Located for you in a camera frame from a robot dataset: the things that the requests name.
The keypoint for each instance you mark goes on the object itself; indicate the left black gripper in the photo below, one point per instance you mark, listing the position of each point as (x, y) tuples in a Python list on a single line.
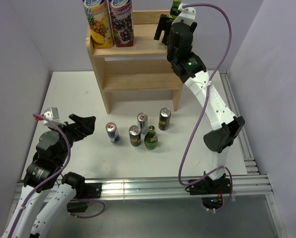
[(87, 123)]

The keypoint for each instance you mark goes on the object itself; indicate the small round green bottle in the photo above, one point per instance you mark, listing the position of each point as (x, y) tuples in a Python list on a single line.
[(151, 138)]

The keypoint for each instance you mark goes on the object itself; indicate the wooden two-tier shelf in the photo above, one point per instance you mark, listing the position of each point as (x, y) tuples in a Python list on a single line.
[(140, 67)]

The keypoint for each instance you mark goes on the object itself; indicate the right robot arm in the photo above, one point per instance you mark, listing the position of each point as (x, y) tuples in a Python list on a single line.
[(225, 128)]

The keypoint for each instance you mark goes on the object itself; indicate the pineapple juice carton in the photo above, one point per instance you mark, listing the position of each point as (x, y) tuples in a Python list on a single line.
[(99, 23)]

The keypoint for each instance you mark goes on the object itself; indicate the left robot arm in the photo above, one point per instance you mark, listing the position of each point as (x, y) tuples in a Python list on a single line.
[(53, 153)]

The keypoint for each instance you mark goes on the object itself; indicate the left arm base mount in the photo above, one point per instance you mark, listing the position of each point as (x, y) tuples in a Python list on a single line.
[(89, 196)]

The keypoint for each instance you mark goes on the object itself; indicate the black gold can rear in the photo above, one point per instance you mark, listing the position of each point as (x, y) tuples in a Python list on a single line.
[(164, 119)]

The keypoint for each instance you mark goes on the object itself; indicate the aluminium front rail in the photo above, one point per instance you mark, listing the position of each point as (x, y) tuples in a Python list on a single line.
[(168, 188)]

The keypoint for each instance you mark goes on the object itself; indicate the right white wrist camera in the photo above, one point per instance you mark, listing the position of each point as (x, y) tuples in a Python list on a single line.
[(187, 14)]

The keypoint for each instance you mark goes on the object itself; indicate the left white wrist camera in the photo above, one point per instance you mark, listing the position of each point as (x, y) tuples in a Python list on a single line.
[(51, 114)]

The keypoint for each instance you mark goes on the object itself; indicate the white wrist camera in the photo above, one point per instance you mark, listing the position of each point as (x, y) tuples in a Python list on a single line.
[(187, 14), (51, 114)]

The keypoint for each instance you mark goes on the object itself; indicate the blue silver energy drink can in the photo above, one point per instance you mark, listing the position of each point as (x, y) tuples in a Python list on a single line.
[(112, 132)]

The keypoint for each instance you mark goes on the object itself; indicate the aluminium side rail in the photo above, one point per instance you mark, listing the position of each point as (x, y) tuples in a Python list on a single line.
[(250, 162)]

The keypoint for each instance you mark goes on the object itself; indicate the black gold can front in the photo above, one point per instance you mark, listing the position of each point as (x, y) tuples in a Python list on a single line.
[(135, 135)]

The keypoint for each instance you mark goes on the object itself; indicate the grape juice carton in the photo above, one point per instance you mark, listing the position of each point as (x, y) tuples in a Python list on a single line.
[(122, 22)]

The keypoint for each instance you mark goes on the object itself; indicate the black gold can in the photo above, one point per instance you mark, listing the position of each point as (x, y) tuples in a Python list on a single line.
[(135, 135), (164, 119)]

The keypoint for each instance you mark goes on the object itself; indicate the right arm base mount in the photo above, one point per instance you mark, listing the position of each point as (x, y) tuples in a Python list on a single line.
[(216, 188)]

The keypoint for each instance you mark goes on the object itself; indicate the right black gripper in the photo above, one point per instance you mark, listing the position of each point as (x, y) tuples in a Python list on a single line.
[(165, 24)]

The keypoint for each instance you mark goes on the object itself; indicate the tall green glass bottle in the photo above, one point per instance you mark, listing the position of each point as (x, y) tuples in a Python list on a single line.
[(174, 10)]

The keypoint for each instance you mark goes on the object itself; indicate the silver slim can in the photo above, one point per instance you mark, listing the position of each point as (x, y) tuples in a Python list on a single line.
[(142, 120)]

